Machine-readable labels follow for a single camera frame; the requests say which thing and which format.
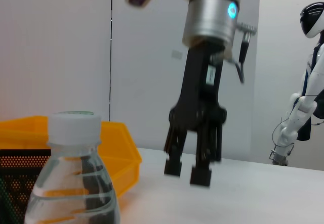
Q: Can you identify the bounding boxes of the black mesh pen holder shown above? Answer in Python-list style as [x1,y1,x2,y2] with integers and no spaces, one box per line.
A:
[0,148,51,224]

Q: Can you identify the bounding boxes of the clear green-label water bottle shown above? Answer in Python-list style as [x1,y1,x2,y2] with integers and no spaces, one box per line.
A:
[24,110,121,224]

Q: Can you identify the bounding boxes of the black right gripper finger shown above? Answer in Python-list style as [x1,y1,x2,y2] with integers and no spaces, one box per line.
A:
[189,124,224,187]

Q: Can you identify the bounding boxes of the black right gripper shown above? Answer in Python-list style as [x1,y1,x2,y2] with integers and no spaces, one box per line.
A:
[164,39,228,177]

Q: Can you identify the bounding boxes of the white humanoid robot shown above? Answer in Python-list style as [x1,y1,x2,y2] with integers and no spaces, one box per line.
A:
[269,2,324,166]

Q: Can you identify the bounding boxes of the yellow plastic bin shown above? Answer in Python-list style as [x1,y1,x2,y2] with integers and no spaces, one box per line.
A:
[0,115,142,198]

